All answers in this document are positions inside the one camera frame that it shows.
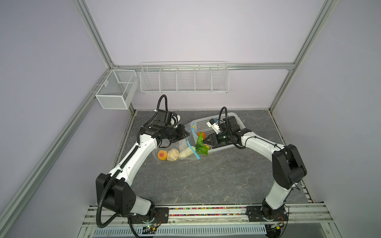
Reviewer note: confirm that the yellow red toy peach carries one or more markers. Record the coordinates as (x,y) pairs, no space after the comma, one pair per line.
(162,155)

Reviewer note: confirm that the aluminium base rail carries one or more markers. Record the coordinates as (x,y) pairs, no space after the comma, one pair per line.
(298,220)

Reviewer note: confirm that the white mesh wall box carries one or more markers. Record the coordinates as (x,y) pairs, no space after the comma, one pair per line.
(117,90)

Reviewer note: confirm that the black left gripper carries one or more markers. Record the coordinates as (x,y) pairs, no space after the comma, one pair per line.
(181,135)

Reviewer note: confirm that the green toy leaf vegetable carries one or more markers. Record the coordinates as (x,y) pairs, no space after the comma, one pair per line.
(200,147)

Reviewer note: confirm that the white wire wall rack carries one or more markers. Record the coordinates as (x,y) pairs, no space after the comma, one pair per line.
(185,77)

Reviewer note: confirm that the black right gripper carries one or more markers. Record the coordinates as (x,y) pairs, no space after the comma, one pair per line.
(214,142)

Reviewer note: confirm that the white toy cucumber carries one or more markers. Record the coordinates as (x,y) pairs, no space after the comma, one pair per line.
(188,154)

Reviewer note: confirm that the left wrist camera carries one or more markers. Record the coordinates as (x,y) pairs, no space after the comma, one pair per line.
(166,119)

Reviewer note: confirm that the clear zip top bag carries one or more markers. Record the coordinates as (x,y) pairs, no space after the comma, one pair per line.
(182,145)

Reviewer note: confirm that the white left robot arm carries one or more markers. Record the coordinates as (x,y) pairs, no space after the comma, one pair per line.
(114,189)

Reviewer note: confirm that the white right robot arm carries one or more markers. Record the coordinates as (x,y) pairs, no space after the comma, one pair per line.
(288,168)

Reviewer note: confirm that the white perforated plastic basket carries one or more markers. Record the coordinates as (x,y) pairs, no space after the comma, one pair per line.
(200,125)

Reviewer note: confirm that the beige toy potato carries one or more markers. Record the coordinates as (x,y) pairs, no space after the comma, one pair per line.
(173,155)

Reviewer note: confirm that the orange toy carrot piece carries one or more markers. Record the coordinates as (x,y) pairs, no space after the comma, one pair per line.
(201,134)

